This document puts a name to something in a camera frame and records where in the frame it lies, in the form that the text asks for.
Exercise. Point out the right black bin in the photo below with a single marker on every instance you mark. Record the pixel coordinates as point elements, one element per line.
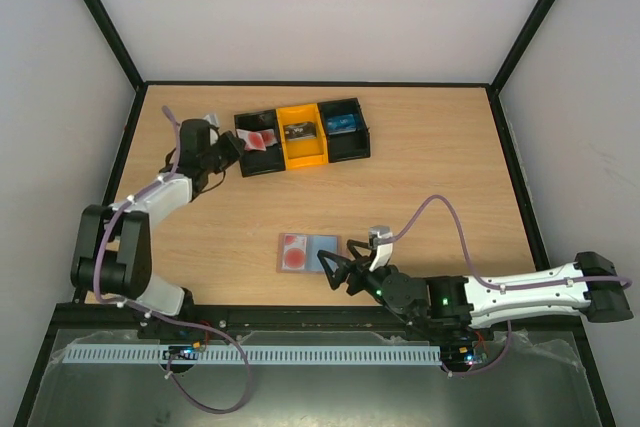
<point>350,146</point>

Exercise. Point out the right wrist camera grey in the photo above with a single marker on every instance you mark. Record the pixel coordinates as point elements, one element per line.
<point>381,241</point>

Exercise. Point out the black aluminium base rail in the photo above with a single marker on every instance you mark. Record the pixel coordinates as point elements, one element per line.
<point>243,320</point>

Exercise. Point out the light blue slotted cable duct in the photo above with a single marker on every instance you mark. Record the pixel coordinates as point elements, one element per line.
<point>255,355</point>

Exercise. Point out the left black bin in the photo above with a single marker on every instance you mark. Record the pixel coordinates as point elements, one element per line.
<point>256,162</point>

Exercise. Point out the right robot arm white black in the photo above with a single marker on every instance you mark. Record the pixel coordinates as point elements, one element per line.
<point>587,286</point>

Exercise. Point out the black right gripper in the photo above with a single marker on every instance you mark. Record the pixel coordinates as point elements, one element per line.
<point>354,271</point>

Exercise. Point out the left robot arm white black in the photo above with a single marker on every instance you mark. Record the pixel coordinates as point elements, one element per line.
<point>113,251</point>

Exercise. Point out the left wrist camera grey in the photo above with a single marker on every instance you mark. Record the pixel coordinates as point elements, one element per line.
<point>212,119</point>

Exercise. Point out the yellow middle bin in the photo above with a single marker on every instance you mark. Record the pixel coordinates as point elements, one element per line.
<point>303,153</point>

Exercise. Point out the black bin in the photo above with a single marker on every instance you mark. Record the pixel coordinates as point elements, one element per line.
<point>350,146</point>
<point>256,162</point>

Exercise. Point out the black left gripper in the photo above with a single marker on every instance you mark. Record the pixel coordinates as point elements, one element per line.
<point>235,152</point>

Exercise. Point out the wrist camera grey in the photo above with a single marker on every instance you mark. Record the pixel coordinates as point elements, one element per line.
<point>381,241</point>
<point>212,119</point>

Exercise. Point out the white red april card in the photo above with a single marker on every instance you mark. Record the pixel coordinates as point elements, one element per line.
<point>269,137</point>

